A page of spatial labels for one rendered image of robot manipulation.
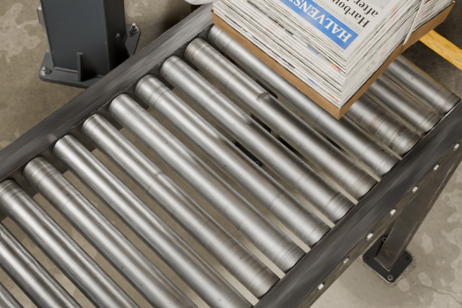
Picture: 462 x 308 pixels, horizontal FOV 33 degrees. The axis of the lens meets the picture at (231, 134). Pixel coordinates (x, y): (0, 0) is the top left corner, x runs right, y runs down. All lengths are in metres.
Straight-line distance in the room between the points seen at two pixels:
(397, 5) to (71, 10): 1.26
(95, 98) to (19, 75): 1.08
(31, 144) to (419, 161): 0.69
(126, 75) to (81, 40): 0.87
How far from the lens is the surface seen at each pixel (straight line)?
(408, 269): 2.23
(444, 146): 1.46
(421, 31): 1.38
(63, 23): 2.28
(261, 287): 1.27
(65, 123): 1.41
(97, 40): 2.30
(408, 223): 1.98
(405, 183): 1.40
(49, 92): 2.44
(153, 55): 1.49
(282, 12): 1.13
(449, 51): 1.57
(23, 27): 2.61
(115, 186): 1.34
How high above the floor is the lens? 1.97
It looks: 58 degrees down
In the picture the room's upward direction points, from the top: 7 degrees clockwise
